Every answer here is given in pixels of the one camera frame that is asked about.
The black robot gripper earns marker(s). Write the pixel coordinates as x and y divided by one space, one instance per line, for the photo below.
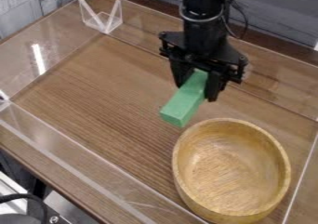
201 47

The green rectangular block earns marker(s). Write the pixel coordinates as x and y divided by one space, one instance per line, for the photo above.
185 102

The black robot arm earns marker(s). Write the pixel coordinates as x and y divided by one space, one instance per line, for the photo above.
209 8

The brown wooden bowl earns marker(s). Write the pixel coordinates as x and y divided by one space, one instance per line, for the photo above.
232 171

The clear acrylic wall panels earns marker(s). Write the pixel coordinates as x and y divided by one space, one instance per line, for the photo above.
81 123

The clear acrylic corner bracket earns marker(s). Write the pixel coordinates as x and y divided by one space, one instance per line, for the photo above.
105 22

